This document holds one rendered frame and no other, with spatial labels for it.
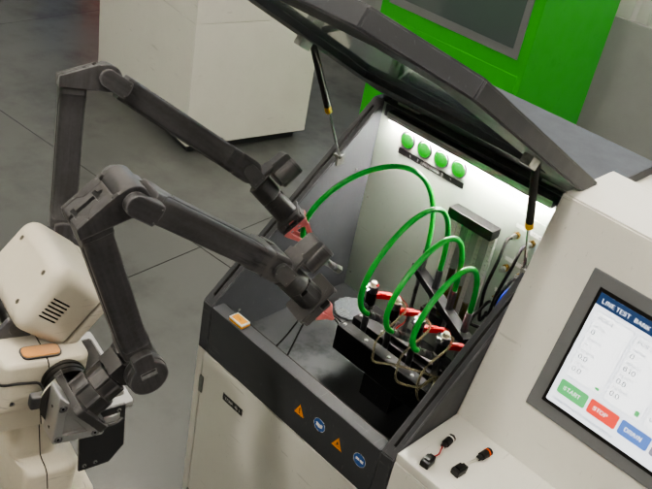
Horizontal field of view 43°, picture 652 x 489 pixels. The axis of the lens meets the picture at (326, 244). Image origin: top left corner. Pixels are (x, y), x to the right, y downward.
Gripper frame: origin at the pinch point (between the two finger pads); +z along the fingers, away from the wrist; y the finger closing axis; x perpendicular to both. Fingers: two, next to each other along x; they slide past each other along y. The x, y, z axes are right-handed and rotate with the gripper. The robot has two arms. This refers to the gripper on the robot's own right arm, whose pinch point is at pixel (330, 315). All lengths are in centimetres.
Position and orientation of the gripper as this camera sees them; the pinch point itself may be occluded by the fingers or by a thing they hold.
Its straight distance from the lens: 182.7
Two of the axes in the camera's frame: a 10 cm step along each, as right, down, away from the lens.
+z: 4.8, 5.1, 7.2
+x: -4.9, -5.3, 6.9
